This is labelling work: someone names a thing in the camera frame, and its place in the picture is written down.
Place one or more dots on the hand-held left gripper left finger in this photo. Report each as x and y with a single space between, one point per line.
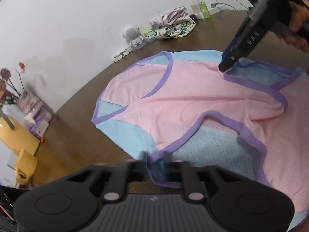
135 171

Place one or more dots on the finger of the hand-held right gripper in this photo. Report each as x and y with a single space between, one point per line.
231 47
229 62

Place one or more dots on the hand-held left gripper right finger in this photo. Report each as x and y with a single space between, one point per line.
184 174

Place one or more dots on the pink and blue mesh shirt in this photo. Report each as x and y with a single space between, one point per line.
183 96

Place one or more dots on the person's right hand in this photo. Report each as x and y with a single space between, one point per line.
300 14

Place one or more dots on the white power strip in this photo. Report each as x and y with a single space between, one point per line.
213 11

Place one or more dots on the grey plug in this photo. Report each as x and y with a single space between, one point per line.
216 5

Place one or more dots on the green spray bottle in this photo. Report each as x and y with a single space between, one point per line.
205 9

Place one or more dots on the dark box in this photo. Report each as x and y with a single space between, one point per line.
193 17

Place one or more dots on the white charger adapter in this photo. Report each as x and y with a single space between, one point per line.
196 9

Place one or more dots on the folded purple floral cloth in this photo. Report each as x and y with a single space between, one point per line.
169 17

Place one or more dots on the small green box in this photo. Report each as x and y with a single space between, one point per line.
149 35

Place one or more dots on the white robot figurine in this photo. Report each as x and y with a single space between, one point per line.
132 35

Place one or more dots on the purple tissue box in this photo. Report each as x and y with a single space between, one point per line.
39 127

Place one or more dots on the white small socket strip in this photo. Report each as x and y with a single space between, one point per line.
120 55

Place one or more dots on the yellow mug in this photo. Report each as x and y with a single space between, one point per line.
25 166

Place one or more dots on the yellow thermos jug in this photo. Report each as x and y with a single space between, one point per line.
17 135

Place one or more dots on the fuzzy purple vase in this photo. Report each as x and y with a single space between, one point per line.
31 104

